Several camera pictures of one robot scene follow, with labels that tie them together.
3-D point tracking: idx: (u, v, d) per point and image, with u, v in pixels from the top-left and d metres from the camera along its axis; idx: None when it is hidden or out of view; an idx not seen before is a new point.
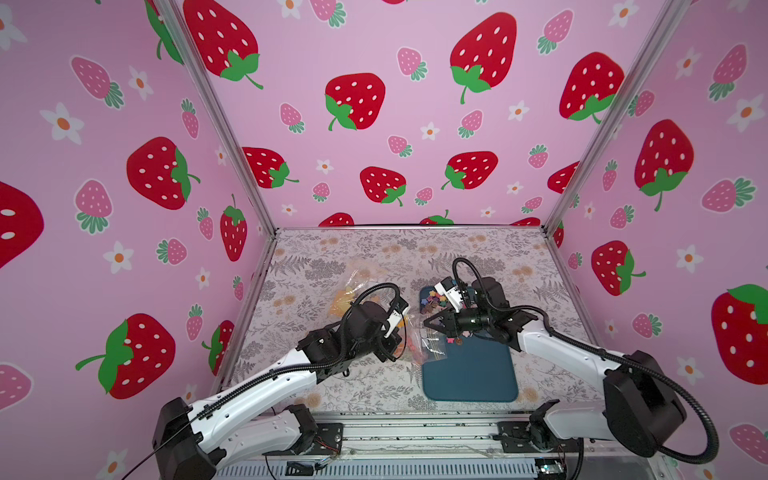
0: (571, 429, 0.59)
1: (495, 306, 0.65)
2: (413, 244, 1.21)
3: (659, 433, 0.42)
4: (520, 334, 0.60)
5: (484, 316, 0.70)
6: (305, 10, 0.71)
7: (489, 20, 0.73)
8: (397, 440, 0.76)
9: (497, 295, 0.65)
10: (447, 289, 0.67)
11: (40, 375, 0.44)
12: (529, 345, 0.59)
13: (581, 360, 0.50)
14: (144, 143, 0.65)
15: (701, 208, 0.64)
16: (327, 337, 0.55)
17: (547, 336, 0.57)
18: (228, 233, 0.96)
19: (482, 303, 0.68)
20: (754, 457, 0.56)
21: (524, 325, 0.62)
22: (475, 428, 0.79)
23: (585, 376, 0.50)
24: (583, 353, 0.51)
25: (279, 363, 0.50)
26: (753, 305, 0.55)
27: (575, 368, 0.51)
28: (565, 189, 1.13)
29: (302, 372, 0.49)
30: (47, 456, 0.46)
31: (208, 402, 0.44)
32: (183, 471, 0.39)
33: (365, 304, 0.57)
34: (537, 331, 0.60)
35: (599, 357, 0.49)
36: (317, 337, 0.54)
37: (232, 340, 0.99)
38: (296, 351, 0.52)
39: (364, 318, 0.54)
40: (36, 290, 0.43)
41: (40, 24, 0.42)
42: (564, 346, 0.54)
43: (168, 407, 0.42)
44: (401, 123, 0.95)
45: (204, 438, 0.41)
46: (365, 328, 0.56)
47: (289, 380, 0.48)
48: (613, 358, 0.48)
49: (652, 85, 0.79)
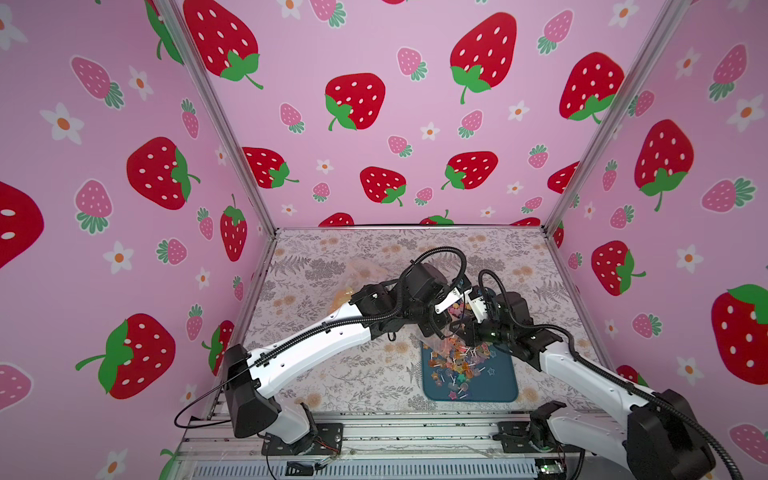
0: (574, 439, 0.59)
1: (518, 323, 0.65)
2: (413, 244, 1.21)
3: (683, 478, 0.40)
4: (542, 354, 0.59)
5: (505, 331, 0.70)
6: (305, 9, 0.71)
7: (489, 20, 0.73)
8: (397, 440, 0.76)
9: (520, 311, 0.64)
10: (472, 298, 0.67)
11: (39, 374, 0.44)
12: (550, 367, 0.58)
13: (606, 390, 0.49)
14: (143, 144, 0.65)
15: (701, 208, 0.64)
16: (383, 293, 0.51)
17: (572, 361, 0.56)
18: (228, 233, 0.96)
19: (505, 317, 0.67)
20: (754, 457, 0.56)
21: (546, 347, 0.61)
22: (476, 428, 0.80)
23: (607, 407, 0.49)
24: (609, 383, 0.49)
25: (332, 317, 0.48)
26: (754, 305, 0.55)
27: (599, 397, 0.50)
28: (565, 190, 1.13)
29: (355, 329, 0.46)
30: (46, 457, 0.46)
31: (264, 350, 0.44)
32: (246, 411, 0.41)
33: (427, 265, 0.52)
34: (561, 353, 0.58)
35: (626, 390, 0.47)
36: (372, 292, 0.50)
37: (232, 340, 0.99)
38: (348, 305, 0.49)
39: (425, 278, 0.49)
40: (36, 291, 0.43)
41: (41, 24, 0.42)
42: (589, 374, 0.52)
43: (230, 354, 0.43)
44: (400, 123, 0.95)
45: (262, 385, 0.41)
46: (425, 288, 0.52)
47: (341, 335, 0.46)
48: (641, 394, 0.46)
49: (652, 85, 0.79)
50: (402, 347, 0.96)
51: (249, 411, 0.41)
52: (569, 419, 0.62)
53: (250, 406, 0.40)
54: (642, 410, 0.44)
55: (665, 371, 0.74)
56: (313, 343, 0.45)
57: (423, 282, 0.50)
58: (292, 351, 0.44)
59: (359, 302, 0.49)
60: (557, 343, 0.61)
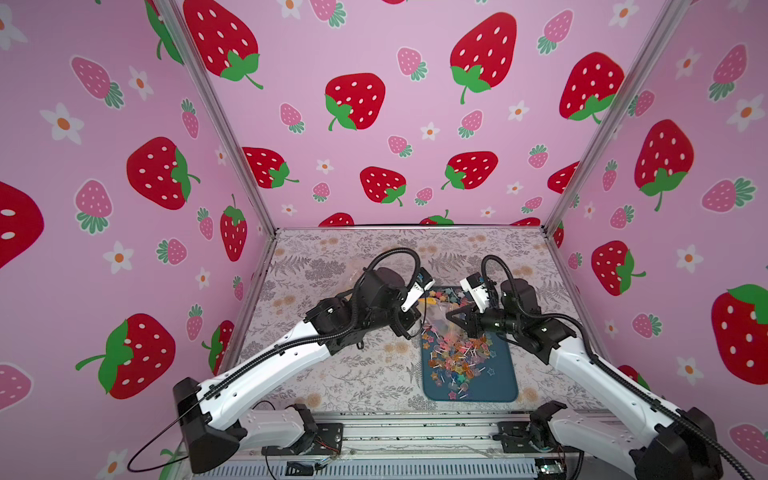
0: (575, 441, 0.59)
1: (525, 312, 0.59)
2: (413, 244, 1.21)
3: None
4: (554, 351, 0.55)
5: (509, 321, 0.65)
6: (305, 10, 0.71)
7: (489, 20, 0.73)
8: (397, 440, 0.76)
9: (528, 299, 0.58)
10: (473, 287, 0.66)
11: (39, 374, 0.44)
12: (563, 365, 0.54)
13: (628, 404, 0.45)
14: (144, 144, 0.65)
15: (701, 208, 0.64)
16: (339, 306, 0.50)
17: (588, 363, 0.51)
18: (228, 233, 0.96)
19: (511, 306, 0.62)
20: (754, 457, 0.56)
21: (560, 343, 0.56)
22: (475, 428, 0.79)
23: (625, 418, 0.46)
24: (631, 396, 0.46)
25: (287, 337, 0.47)
26: (754, 305, 0.55)
27: (616, 406, 0.47)
28: (565, 190, 1.13)
29: (311, 347, 0.45)
30: (47, 457, 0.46)
31: (215, 381, 0.42)
32: (200, 447, 0.39)
33: (379, 271, 0.51)
34: (576, 352, 0.54)
35: (649, 406, 0.44)
36: (328, 306, 0.50)
37: (232, 340, 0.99)
38: (304, 323, 0.48)
39: (379, 284, 0.48)
40: (37, 290, 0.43)
41: (41, 24, 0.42)
42: (607, 381, 0.48)
43: (179, 387, 0.42)
44: (400, 123, 0.95)
45: (214, 419, 0.40)
46: (379, 295, 0.50)
47: (297, 355, 0.45)
48: (667, 413, 0.43)
49: (653, 85, 0.79)
50: (402, 347, 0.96)
51: (203, 449, 0.40)
52: (571, 423, 0.62)
53: (201, 443, 0.39)
54: (665, 430, 0.41)
55: (665, 371, 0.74)
56: (266, 368, 0.43)
57: (377, 290, 0.49)
58: (247, 377, 0.43)
59: (315, 317, 0.48)
60: (570, 338, 0.56)
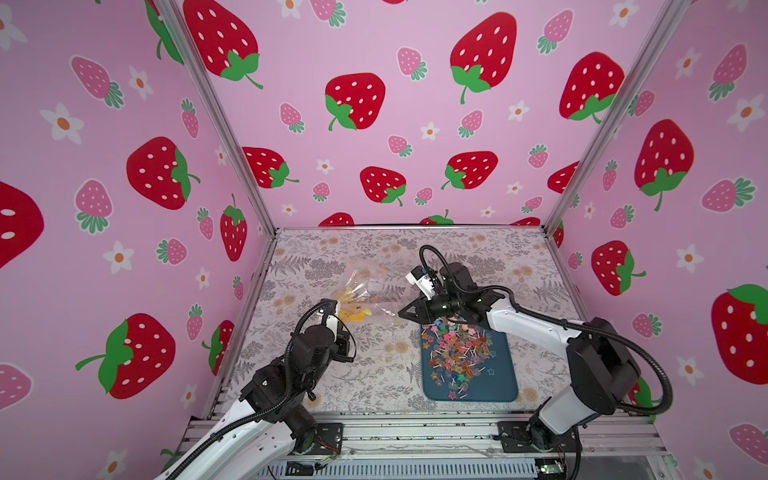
0: (566, 422, 0.59)
1: (463, 289, 0.67)
2: (413, 244, 1.21)
3: (619, 390, 0.46)
4: (489, 312, 0.62)
5: (454, 301, 0.71)
6: (304, 10, 0.71)
7: (489, 20, 0.73)
8: (397, 440, 0.76)
9: (463, 278, 0.66)
10: (418, 278, 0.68)
11: (40, 374, 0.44)
12: (497, 322, 0.60)
13: (546, 332, 0.52)
14: (144, 143, 0.65)
15: (701, 208, 0.64)
16: (274, 374, 0.53)
17: (513, 312, 0.60)
18: (228, 233, 0.96)
19: (451, 287, 0.68)
20: (754, 457, 0.56)
21: (492, 304, 0.64)
22: (476, 428, 0.80)
23: (550, 347, 0.52)
24: (547, 325, 0.53)
25: (224, 419, 0.48)
26: (754, 305, 0.55)
27: (540, 340, 0.53)
28: (565, 189, 1.13)
29: (249, 426, 0.47)
30: (47, 457, 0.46)
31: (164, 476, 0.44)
32: None
33: (306, 331, 0.54)
34: (504, 307, 0.62)
35: (561, 327, 0.52)
36: (262, 378, 0.52)
37: (232, 340, 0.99)
38: (240, 402, 0.50)
39: (307, 348, 0.51)
40: (38, 290, 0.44)
41: (41, 25, 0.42)
42: (528, 319, 0.56)
43: None
44: (401, 123, 0.95)
45: None
46: (311, 358, 0.53)
47: (236, 436, 0.47)
48: (574, 327, 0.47)
49: (652, 85, 0.79)
50: (403, 347, 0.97)
51: None
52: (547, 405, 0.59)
53: None
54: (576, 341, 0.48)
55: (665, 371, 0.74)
56: (211, 454, 0.45)
57: (307, 356, 0.52)
58: (190, 469, 0.44)
59: (251, 392, 0.50)
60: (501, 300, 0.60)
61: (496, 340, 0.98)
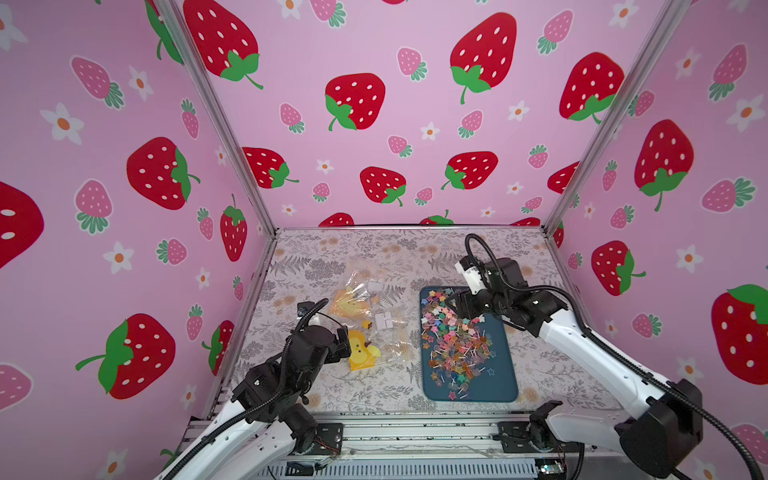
0: (574, 435, 0.59)
1: (510, 286, 0.59)
2: (413, 244, 1.21)
3: (679, 462, 0.40)
4: (545, 324, 0.53)
5: (499, 299, 0.63)
6: (304, 10, 0.71)
7: (489, 20, 0.73)
8: (397, 440, 0.76)
9: (513, 275, 0.58)
10: (465, 269, 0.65)
11: (39, 374, 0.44)
12: (553, 338, 0.52)
13: (619, 376, 0.45)
14: (144, 144, 0.65)
15: (701, 208, 0.64)
16: (268, 374, 0.50)
17: (580, 336, 0.50)
18: (228, 233, 0.96)
19: (497, 283, 0.61)
20: (754, 457, 0.56)
21: (552, 315, 0.54)
22: (475, 428, 0.79)
23: (614, 390, 0.46)
24: (623, 370, 0.45)
25: (216, 422, 0.47)
26: (753, 305, 0.55)
27: (606, 379, 0.46)
28: (565, 190, 1.13)
29: (241, 427, 0.46)
30: (47, 457, 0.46)
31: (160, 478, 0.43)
32: None
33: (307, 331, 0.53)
34: (569, 326, 0.52)
35: (642, 379, 0.44)
36: (255, 378, 0.50)
37: (232, 340, 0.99)
38: (232, 402, 0.48)
39: (307, 347, 0.51)
40: (38, 289, 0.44)
41: (40, 24, 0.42)
42: (600, 354, 0.47)
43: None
44: (401, 123, 0.95)
45: None
46: (310, 358, 0.53)
47: (228, 439, 0.45)
48: (659, 386, 0.43)
49: (653, 86, 0.79)
50: (401, 347, 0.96)
51: None
52: (566, 416, 0.63)
53: None
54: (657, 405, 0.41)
55: (665, 371, 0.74)
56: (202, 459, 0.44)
57: (305, 355, 0.51)
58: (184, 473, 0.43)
59: (244, 391, 0.49)
60: (562, 311, 0.54)
61: (496, 340, 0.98)
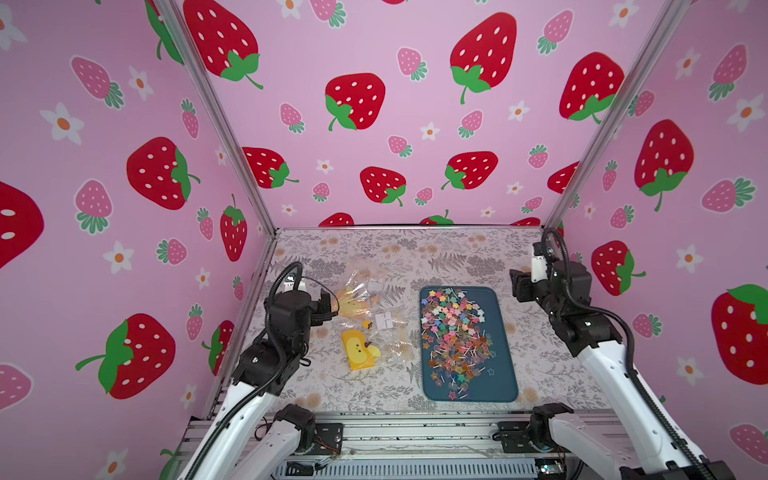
0: (572, 445, 0.59)
1: (571, 299, 0.55)
2: (413, 244, 1.21)
3: None
4: (590, 349, 0.50)
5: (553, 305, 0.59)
6: (304, 10, 0.71)
7: (489, 20, 0.73)
8: (397, 440, 0.76)
9: (580, 286, 0.53)
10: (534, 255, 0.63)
11: (39, 373, 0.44)
12: (592, 364, 0.50)
13: (648, 430, 0.42)
14: (144, 144, 0.65)
15: (701, 208, 0.64)
16: (260, 350, 0.50)
17: (621, 374, 0.47)
18: (228, 233, 0.96)
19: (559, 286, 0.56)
20: (754, 457, 0.56)
21: (601, 343, 0.50)
22: (476, 428, 0.80)
23: (635, 438, 0.44)
24: (654, 425, 0.42)
25: (223, 408, 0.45)
26: (753, 305, 0.55)
27: (630, 424, 0.45)
28: (565, 190, 1.13)
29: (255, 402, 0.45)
30: (46, 458, 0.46)
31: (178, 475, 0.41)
32: None
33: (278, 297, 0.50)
34: (615, 360, 0.48)
35: (672, 442, 0.40)
36: (250, 357, 0.49)
37: (232, 340, 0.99)
38: (235, 385, 0.47)
39: (287, 313, 0.49)
40: (37, 289, 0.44)
41: (40, 24, 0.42)
42: (637, 402, 0.44)
43: None
44: (401, 123, 0.95)
45: None
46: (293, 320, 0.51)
47: (244, 418, 0.44)
48: (689, 456, 0.39)
49: (653, 85, 0.79)
50: (401, 347, 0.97)
51: None
52: (572, 426, 0.62)
53: None
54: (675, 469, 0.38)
55: (664, 371, 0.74)
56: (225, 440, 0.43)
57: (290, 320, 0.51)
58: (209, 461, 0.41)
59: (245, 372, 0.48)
60: (613, 343, 0.50)
61: (496, 340, 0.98)
